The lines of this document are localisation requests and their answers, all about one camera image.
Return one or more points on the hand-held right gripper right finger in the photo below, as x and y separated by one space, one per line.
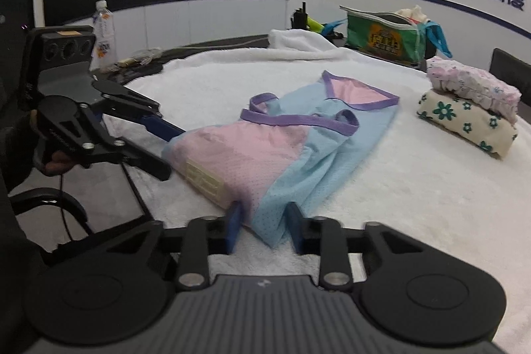
295 231

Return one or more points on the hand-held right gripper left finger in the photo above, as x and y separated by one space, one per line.
234 229

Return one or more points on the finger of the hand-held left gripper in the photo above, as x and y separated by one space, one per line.
161 130
145 165

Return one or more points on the pink and blue mesh garment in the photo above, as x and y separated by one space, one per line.
232 146

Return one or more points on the person's left hand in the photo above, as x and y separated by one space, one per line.
58 165

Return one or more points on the clear plastic drink bottle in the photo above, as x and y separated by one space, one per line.
103 39

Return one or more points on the black chair armrest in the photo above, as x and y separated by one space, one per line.
54 198

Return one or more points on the white fluffy towel blanket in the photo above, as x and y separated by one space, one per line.
415 192

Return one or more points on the black walkie-talkie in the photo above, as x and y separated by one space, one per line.
299 20

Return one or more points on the yellow-green object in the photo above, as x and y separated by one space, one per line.
314 24

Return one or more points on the folded cream green-flower garment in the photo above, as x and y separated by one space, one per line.
456 117

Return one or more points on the folded pink floral garment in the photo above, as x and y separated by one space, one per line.
468 80

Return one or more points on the cream cloth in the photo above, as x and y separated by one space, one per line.
410 14

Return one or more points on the black office chair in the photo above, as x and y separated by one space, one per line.
512 65

